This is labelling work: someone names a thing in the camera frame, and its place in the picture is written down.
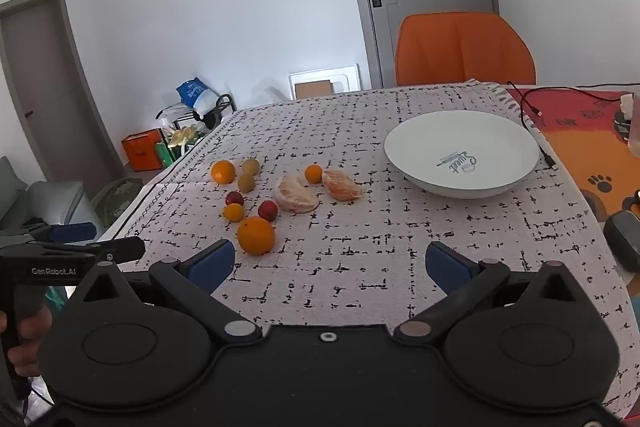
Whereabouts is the white plate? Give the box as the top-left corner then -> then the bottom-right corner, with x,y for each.
383,110 -> 541,200

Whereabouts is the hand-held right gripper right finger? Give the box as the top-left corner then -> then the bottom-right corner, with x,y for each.
394,241 -> 598,344

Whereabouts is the green bag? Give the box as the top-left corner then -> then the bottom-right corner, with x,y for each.
154,142 -> 177,168

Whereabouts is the orange box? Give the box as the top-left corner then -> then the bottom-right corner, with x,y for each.
121,130 -> 166,172

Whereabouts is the orange paw-print mat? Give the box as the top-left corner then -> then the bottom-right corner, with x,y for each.
504,84 -> 640,280

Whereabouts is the dark grey device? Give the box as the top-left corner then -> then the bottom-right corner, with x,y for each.
602,208 -> 640,274

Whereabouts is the bright peeled orange half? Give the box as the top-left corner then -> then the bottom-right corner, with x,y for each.
321,170 -> 364,202

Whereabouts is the black cable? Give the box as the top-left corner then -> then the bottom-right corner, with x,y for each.
506,81 -> 557,170
518,86 -> 640,118

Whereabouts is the camouflage bag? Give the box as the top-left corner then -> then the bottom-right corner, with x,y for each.
92,177 -> 146,229

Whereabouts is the blue plastic bag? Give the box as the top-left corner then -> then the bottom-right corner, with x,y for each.
175,78 -> 219,118

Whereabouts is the white picture frame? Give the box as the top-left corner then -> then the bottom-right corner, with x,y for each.
288,64 -> 361,100

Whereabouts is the pale peeled orange half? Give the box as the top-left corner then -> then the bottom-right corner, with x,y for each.
273,173 -> 320,213

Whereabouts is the grey sofa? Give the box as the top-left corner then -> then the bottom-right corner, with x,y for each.
0,156 -> 108,240

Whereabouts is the grey-brown door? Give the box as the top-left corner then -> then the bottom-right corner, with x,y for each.
0,0 -> 124,188

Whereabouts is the large orange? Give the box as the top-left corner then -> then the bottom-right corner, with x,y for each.
236,216 -> 277,256

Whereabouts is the black metal rack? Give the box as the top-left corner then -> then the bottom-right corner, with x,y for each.
172,93 -> 237,142

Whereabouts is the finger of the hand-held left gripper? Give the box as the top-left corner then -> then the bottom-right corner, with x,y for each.
22,222 -> 97,245
30,235 -> 147,264

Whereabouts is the orange chair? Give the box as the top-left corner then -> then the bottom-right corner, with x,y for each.
395,12 -> 537,88

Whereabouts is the person's left hand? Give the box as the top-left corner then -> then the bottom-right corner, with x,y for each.
7,304 -> 54,379

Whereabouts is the clear glass cup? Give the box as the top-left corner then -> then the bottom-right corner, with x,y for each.
630,92 -> 640,161

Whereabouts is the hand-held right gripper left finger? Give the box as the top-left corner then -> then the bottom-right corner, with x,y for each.
75,238 -> 263,344

